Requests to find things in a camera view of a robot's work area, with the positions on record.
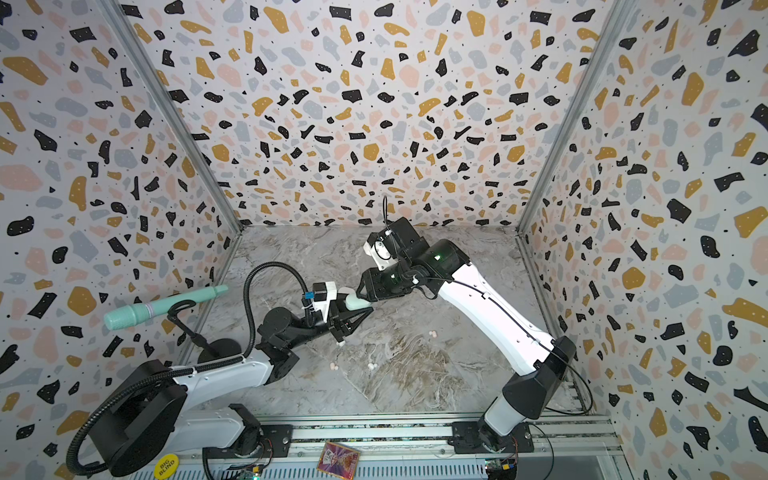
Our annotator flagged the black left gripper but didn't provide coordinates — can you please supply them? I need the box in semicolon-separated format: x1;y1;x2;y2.
288;295;373;353

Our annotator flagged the mint green earbud charging case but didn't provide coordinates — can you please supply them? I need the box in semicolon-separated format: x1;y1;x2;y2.
337;287;371;311

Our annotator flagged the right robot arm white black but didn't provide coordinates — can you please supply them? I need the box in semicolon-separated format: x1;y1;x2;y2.
358;238;575;452

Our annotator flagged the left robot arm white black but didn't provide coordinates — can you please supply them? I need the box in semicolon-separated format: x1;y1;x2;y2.
89;302;373;477

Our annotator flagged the colourful card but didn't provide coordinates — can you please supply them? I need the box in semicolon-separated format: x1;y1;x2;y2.
316;442;361;480

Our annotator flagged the mint green microphone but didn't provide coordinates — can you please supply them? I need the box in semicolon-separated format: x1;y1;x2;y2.
103;285;229;331

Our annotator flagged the yellow round sticker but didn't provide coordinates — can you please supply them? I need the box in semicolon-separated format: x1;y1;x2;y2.
153;454;180;480

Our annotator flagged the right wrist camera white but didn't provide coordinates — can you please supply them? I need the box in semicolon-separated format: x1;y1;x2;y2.
363;234;396;271

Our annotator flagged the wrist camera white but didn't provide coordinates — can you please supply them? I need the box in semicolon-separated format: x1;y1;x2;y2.
302;281;338;320
363;234;396;271

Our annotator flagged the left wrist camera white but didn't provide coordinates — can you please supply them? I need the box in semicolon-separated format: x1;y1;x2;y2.
302;281;338;320

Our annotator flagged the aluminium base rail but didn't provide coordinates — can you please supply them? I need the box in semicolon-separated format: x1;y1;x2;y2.
209;413;633;479

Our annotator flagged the black corrugated cable conduit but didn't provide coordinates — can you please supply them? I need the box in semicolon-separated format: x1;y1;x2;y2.
65;261;310;477

